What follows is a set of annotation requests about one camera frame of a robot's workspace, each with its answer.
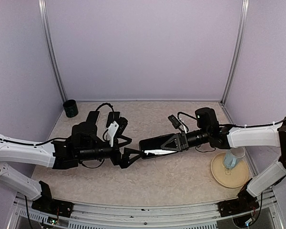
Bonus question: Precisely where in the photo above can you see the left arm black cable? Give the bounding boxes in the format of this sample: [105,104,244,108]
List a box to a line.
[0,135,70,146]

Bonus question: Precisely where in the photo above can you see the light blue mug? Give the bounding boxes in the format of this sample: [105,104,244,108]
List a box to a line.
[223,147,245,169]

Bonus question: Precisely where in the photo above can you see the left aluminium frame post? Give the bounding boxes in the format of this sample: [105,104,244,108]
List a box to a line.
[38,0,67,103]

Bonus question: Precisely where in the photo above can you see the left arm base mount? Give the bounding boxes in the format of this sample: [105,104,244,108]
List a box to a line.
[31,196,74,218]

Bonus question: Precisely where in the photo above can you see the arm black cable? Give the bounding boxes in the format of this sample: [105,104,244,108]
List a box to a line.
[0,135,70,146]
[219,115,286,128]

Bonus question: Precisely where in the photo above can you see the black phone purple edge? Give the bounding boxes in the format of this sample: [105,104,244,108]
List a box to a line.
[106,111,120,128]

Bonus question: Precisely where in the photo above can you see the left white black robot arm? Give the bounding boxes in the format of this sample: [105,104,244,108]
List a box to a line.
[0,121,143,212]

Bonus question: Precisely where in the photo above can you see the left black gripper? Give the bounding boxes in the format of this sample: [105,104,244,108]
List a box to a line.
[78,135,144,168]

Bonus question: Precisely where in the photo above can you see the beige round plate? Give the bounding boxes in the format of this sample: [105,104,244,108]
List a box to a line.
[210,153,249,188]

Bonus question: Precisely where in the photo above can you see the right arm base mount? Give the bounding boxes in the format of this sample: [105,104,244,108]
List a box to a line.
[217,194,260,217]

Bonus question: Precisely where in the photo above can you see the front aluminium rail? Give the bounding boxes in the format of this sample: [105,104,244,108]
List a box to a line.
[6,189,285,229]

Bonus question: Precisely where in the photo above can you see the dark green cup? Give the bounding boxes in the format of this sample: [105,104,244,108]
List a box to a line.
[63,99,78,118]

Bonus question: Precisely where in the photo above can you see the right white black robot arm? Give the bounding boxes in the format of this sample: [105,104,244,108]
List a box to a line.
[160,107,286,212]

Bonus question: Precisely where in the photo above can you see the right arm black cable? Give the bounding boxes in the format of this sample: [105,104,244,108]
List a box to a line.
[219,115,286,128]

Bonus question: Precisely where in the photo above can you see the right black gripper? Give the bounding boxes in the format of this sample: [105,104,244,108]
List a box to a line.
[161,127,211,152]

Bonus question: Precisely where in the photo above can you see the right aluminium frame post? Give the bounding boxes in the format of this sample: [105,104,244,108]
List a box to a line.
[221,0,250,106]

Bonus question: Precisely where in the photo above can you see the aluminium frame post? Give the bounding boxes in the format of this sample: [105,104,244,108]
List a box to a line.
[221,0,250,106]
[38,0,67,103]

